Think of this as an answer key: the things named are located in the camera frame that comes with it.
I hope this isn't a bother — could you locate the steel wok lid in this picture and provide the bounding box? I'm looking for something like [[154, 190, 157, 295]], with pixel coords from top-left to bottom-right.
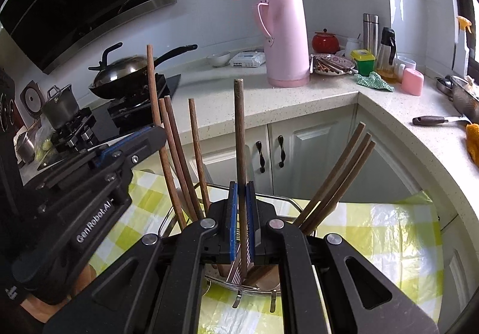
[[89, 43, 149, 89]]

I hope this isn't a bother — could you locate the yellow checkered tablecloth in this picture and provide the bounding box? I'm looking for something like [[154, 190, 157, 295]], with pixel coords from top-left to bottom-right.
[[88, 169, 444, 334]]

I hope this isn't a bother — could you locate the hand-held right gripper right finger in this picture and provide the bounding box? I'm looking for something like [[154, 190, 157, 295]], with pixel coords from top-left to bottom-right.
[[246, 180, 438, 334]]

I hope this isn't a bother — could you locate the pink plastic container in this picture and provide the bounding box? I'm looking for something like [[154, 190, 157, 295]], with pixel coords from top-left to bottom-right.
[[401, 68, 425, 96]]

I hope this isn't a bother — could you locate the person's left hand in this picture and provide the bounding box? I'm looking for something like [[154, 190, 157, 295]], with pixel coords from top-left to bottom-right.
[[20, 263, 96, 321]]

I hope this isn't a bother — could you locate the plate with chopsticks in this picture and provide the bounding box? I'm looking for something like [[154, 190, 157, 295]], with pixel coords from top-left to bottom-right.
[[310, 53, 358, 75]]

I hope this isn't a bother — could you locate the small white bowl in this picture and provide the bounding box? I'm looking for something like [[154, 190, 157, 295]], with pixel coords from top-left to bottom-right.
[[207, 51, 231, 68]]

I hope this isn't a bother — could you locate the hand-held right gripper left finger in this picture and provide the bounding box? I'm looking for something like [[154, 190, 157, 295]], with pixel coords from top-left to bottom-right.
[[43, 181, 239, 334]]

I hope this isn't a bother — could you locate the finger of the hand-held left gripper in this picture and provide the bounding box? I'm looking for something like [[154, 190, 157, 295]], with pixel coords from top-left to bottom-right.
[[95, 125, 158, 166], [123, 127, 168, 170]]

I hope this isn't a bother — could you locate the black wok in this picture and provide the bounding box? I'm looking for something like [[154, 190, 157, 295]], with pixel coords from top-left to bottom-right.
[[89, 44, 198, 100]]

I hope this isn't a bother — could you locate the black gas stove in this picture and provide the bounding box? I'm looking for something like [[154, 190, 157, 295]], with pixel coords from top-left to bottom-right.
[[37, 74, 182, 170]]

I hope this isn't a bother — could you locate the black cabinet handle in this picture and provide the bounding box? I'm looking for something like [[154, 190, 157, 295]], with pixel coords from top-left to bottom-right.
[[277, 135, 288, 169], [255, 140, 267, 174]]

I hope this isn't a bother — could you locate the knife with dark handle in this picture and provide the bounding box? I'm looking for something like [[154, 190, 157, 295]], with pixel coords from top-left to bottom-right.
[[412, 114, 472, 127]]

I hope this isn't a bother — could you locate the steel vacuum bottle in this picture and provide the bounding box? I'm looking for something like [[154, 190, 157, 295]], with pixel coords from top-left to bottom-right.
[[362, 13, 379, 56]]

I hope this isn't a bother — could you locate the steel basin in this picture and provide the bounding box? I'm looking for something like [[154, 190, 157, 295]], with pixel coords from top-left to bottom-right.
[[435, 74, 479, 123]]

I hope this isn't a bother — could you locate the pink thermos jug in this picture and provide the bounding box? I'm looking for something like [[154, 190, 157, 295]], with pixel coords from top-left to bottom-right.
[[234, 0, 310, 88]]

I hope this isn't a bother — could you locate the green dish cloth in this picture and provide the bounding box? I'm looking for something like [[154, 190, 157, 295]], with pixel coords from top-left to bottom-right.
[[354, 71, 395, 92]]

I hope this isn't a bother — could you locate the orange cloth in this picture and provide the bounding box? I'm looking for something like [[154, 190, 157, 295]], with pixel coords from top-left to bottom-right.
[[465, 123, 479, 166]]

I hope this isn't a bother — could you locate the spray bottle yellow trigger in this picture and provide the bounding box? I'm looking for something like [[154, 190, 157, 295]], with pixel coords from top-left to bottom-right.
[[452, 15, 473, 78]]

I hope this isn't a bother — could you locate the white wipes pack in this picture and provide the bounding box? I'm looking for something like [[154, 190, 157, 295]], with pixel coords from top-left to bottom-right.
[[229, 51, 266, 68]]

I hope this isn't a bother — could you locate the red ceramic pot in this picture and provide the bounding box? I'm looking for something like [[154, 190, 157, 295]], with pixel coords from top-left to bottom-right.
[[312, 29, 340, 55]]

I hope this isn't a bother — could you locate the small white jar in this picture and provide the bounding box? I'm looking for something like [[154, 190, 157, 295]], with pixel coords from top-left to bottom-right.
[[344, 37, 364, 58]]

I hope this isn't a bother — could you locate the green container yellow lid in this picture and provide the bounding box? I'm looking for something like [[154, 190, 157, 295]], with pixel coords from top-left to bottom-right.
[[351, 50, 376, 76]]

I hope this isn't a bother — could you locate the steel wire utensil rack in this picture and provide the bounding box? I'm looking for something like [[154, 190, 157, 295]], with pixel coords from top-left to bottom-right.
[[157, 182, 319, 314]]

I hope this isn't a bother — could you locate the clear plastic bag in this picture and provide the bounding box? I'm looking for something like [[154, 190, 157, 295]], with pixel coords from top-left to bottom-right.
[[34, 121, 56, 163]]

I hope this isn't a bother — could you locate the steel stockpot with lid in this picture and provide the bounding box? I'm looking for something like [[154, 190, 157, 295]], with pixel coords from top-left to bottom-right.
[[40, 84, 80, 130]]

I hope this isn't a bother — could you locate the oil bottle black top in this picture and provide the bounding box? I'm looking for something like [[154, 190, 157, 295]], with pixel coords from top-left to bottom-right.
[[375, 27, 398, 82]]

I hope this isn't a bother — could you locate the white cup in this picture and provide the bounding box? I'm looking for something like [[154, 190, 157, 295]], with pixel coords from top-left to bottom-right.
[[395, 55, 417, 76]]

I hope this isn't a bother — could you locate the silver rice cooker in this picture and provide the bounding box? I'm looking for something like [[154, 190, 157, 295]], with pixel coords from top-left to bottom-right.
[[14, 81, 43, 166]]

